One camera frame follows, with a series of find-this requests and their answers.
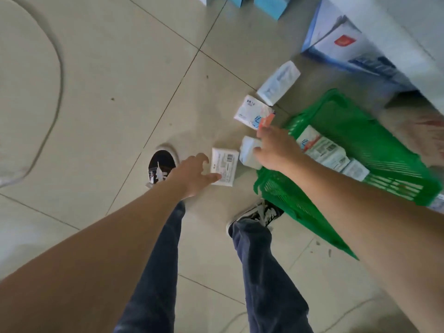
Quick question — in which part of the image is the person's left black shoe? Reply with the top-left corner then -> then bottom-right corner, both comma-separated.
146,146 -> 180,190

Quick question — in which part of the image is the person's jeans leg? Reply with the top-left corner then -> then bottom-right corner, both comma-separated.
229,218 -> 315,333
114,201 -> 187,333

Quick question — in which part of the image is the large blue white carton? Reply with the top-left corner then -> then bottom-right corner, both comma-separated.
301,0 -> 417,91

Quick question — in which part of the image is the person's right jeans leg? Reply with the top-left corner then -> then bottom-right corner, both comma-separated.
229,218 -> 315,333

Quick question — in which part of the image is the person's left hand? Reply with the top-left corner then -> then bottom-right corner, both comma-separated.
168,153 -> 223,200

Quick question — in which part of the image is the person's black shoe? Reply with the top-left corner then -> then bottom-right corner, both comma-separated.
226,199 -> 285,238
146,146 -> 180,190

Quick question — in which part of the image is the person's right hand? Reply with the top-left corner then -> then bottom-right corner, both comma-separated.
254,126 -> 306,172

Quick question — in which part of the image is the pale blue tissue packet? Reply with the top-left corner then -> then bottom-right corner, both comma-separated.
256,60 -> 301,106

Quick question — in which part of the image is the long white labelled packet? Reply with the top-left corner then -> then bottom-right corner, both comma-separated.
296,125 -> 350,172

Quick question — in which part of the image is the person's left forearm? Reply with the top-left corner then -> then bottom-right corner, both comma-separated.
0,177 -> 191,333

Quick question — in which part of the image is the person's left jeans leg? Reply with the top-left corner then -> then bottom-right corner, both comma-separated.
114,201 -> 187,333

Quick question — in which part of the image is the small white packet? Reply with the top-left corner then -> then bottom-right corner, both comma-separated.
342,158 -> 370,182

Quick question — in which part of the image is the grey cable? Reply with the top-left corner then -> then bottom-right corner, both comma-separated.
0,0 -> 65,188

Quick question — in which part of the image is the white blue orange tissue packet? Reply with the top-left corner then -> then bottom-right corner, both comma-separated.
234,95 -> 276,131

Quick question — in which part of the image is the green plastic basket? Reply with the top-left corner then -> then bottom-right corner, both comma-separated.
253,89 -> 443,261

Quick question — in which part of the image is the white barcode tissue packet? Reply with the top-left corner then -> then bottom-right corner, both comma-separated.
210,148 -> 240,187

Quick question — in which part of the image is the person's right forearm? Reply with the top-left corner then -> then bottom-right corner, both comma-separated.
291,157 -> 444,313

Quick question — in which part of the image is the person's right black shoe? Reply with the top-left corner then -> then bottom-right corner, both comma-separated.
226,199 -> 285,238

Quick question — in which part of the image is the plain white tissue packet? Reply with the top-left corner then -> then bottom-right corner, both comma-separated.
239,136 -> 263,170

